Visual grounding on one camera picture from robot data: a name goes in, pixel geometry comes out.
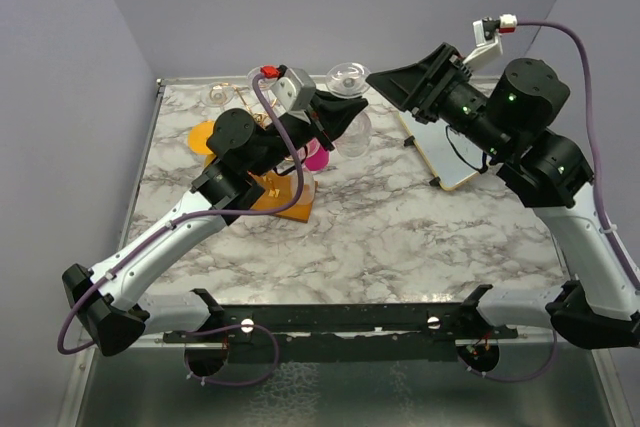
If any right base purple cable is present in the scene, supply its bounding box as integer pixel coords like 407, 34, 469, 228
462, 329, 559, 384

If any clear flute glass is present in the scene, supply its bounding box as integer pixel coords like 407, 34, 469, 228
290, 145, 316, 206

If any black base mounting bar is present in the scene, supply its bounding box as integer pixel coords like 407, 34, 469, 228
163, 286, 517, 364

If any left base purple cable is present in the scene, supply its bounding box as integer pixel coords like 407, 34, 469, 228
182, 321, 284, 389

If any yellow plastic wine glass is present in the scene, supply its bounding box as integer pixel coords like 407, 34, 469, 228
187, 120, 216, 167

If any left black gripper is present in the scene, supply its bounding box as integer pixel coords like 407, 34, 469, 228
249, 88, 367, 178

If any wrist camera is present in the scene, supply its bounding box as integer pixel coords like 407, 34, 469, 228
260, 65, 316, 124
463, 14, 518, 74

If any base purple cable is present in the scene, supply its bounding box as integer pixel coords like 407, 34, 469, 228
462, 329, 559, 384
182, 321, 284, 389

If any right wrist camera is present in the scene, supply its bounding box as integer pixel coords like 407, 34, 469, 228
463, 14, 518, 74

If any white board gold rim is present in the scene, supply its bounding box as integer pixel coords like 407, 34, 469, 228
398, 112, 483, 191

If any clear wine glass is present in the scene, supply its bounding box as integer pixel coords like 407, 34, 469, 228
200, 83, 235, 108
325, 62, 372, 158
246, 67, 274, 92

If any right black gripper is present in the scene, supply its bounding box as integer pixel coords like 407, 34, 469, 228
366, 43, 512, 160

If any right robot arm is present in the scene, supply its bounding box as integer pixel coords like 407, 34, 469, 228
366, 43, 639, 349

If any gold wire glass rack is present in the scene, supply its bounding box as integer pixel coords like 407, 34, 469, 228
221, 84, 313, 223

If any pink plastic wine glass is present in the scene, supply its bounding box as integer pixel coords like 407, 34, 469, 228
304, 139, 330, 172

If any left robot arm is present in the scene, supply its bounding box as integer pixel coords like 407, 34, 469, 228
56, 88, 368, 356

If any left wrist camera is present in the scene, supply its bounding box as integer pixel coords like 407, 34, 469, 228
260, 65, 316, 124

